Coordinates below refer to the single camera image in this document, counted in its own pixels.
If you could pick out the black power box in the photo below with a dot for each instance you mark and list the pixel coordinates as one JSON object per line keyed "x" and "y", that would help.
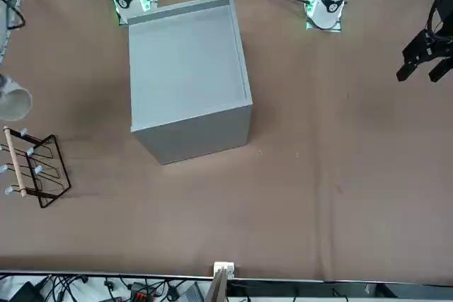
{"x": 26, "y": 293}

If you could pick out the white side bench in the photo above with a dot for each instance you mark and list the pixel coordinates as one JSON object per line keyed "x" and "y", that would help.
{"x": 93, "y": 295}

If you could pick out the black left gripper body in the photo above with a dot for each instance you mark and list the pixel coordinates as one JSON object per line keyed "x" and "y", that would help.
{"x": 444, "y": 42}

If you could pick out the gray metal drawer cabinet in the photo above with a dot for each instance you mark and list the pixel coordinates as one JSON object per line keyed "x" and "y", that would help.
{"x": 187, "y": 68}

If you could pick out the aluminium camera post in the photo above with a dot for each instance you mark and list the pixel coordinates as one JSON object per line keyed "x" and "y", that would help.
{"x": 223, "y": 268}

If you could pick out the red and black device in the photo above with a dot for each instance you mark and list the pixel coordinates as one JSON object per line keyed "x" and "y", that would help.
{"x": 141, "y": 295}

